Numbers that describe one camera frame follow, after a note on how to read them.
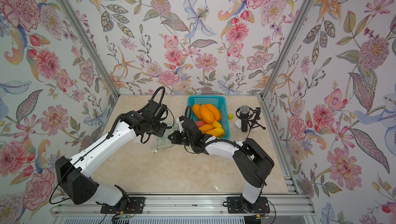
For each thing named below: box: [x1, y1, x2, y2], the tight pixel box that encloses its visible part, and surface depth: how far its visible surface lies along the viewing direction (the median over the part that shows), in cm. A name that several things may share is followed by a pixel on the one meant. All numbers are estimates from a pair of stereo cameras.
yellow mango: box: [205, 119, 225, 139], surface depth 95 cm
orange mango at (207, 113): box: [199, 104, 215, 124], surface depth 100 cm
